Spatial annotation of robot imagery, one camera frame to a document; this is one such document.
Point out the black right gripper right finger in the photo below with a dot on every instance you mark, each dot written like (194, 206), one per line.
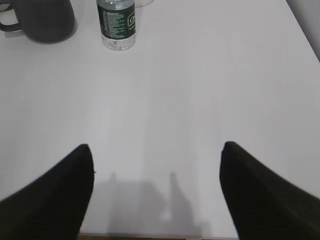
(262, 204)

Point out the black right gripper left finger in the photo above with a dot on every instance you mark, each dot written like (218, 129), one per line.
(53, 206)

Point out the clear water bottle green label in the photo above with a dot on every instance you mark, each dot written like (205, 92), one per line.
(117, 20)

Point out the dark grey ceramic mug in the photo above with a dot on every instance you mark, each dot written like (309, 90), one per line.
(43, 21)

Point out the white ceramic mug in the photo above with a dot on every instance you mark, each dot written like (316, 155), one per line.
(142, 3)

